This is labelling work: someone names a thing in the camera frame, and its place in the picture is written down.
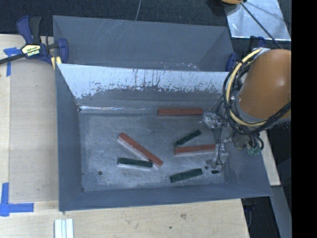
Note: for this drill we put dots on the red-brown flat block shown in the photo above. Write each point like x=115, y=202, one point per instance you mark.
x=141, y=149
x=194, y=149
x=179, y=112

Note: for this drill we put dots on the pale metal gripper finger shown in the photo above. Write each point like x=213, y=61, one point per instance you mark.
x=212, y=120
x=219, y=155

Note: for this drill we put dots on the black cylinder on white bracket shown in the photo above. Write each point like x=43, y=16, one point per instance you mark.
x=215, y=171

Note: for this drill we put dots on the dark green flat block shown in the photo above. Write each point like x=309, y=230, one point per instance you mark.
x=135, y=162
x=186, y=175
x=187, y=137

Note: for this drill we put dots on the grey metal bin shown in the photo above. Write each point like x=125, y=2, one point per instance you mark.
x=138, y=46

